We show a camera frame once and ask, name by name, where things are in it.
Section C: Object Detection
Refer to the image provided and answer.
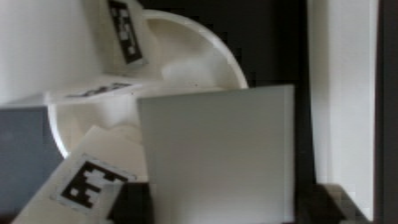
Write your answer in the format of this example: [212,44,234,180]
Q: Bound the white right fence bar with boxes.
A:
[307,0,378,217]

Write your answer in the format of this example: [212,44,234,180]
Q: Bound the white round stool seat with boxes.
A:
[45,10,246,155]

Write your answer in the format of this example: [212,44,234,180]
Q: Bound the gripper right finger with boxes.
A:
[294,184,371,224]

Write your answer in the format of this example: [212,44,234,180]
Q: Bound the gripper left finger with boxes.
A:
[106,183,154,224]

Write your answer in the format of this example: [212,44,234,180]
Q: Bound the white stool leg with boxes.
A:
[0,0,149,108]
[138,85,294,224]
[10,126,147,224]

